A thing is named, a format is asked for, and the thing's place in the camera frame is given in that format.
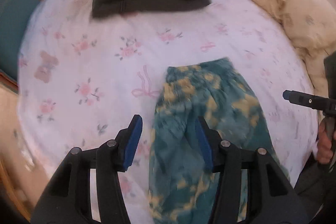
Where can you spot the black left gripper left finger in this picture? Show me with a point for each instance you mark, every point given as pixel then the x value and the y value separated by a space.
pixel 66 198

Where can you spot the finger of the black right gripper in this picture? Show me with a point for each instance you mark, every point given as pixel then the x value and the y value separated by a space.
pixel 308 100

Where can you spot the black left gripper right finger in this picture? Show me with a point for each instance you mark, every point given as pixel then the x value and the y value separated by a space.
pixel 271 198

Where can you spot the person's right hand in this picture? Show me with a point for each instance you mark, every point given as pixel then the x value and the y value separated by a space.
pixel 324 152

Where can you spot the cream crumpled duvet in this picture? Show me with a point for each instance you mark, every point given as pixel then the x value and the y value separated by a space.
pixel 310 26

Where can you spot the white floral bed sheet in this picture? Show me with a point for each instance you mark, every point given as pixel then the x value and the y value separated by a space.
pixel 81 80

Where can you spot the dark grey folded pants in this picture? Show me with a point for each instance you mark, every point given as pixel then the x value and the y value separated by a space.
pixel 103 9

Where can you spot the teal bed frame side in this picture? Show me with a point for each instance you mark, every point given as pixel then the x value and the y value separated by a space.
pixel 15 15

